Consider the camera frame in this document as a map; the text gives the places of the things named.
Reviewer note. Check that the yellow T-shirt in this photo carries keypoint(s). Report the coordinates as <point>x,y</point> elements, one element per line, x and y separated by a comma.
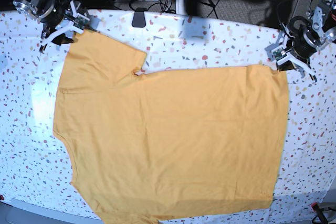
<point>169,144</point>

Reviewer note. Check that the black table clamp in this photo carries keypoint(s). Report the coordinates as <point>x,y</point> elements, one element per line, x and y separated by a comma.
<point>139,18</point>

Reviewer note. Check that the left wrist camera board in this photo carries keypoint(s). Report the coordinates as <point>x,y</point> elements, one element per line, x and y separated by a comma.
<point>277,54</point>

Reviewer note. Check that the red clamp at corner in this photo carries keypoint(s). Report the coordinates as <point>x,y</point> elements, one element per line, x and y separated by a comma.
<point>320,217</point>

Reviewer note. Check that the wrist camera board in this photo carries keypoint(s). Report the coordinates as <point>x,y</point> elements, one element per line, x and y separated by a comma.
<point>277,54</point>
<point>81,22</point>

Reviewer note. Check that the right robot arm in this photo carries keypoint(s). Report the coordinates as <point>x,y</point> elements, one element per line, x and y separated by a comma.
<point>33,9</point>

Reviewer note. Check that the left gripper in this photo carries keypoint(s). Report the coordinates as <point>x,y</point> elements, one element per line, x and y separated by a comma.
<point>296,55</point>

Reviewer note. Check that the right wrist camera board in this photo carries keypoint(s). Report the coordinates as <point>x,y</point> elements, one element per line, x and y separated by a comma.
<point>81,22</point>

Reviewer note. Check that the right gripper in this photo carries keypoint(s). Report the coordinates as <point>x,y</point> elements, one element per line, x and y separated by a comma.
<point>59,23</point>

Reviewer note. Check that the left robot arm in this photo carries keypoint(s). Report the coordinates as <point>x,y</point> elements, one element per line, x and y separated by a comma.
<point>303,36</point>

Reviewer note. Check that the white table leg post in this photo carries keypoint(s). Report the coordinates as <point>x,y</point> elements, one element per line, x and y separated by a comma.
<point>180,7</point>

